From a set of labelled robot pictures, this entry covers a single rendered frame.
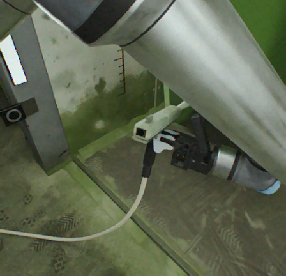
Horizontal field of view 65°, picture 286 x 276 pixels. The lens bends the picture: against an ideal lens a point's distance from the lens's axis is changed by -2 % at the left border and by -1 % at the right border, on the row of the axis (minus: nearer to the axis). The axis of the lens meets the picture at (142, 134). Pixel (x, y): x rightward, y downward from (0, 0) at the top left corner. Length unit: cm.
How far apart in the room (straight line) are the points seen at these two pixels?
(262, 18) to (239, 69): 87
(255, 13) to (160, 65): 91
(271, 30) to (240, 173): 63
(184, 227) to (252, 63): 109
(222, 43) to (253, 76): 5
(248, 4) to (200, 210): 98
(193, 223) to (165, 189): 25
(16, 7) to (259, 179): 60
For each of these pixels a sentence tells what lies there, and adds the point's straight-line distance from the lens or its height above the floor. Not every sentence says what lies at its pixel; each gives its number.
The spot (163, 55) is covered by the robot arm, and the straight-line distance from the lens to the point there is 18.
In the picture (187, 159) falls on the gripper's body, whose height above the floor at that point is 66.
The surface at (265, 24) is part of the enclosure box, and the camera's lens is 108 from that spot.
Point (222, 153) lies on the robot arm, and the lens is 64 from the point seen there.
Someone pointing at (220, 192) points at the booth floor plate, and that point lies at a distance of 140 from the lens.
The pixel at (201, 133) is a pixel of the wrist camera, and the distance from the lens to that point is 64.
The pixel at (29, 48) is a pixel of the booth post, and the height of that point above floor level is 78.
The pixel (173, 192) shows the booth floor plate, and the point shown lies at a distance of 134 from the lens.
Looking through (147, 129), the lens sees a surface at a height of 77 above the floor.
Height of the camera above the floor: 113
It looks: 40 degrees down
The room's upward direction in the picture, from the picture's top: straight up
